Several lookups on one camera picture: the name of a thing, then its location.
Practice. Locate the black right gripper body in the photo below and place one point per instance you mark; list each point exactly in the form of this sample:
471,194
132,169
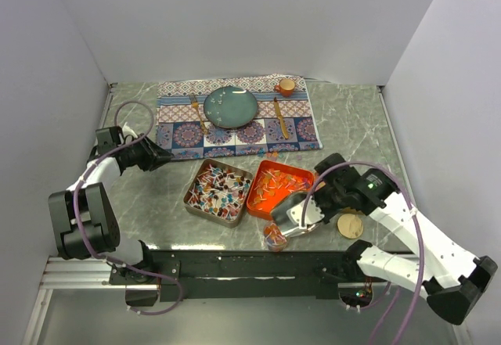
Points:
329,200

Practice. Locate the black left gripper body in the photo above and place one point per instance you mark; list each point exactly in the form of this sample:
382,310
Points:
141,154

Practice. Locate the silver metal scoop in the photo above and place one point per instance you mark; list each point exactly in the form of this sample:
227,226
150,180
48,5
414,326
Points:
281,219

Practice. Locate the orange tray of candies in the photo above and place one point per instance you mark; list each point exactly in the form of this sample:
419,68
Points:
274,182

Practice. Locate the brown tin of lollipops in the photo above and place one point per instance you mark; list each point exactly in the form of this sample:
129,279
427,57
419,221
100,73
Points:
218,193

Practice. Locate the clear plastic jar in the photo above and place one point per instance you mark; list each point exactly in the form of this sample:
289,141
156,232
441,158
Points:
273,239

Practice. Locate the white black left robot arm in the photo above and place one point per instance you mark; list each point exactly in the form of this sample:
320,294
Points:
83,220

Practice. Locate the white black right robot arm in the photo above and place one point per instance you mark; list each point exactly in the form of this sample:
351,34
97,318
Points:
450,278

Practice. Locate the gold round jar lid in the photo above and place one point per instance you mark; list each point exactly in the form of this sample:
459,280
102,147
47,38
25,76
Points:
350,226

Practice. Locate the patterned cloth placemat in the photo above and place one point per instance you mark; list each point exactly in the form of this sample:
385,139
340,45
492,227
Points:
179,131

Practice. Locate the gold fork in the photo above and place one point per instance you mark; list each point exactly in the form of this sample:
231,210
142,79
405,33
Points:
195,106

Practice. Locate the teal ceramic plate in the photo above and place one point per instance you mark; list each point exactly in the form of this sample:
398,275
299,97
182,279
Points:
230,107

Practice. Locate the gold knife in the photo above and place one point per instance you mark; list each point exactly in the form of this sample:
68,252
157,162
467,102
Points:
280,118

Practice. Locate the orange coffee cup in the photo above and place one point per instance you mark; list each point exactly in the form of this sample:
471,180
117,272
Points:
285,87

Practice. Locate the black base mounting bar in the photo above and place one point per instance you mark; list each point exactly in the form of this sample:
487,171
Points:
206,274

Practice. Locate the aluminium frame rail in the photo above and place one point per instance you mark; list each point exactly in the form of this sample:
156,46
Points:
88,274

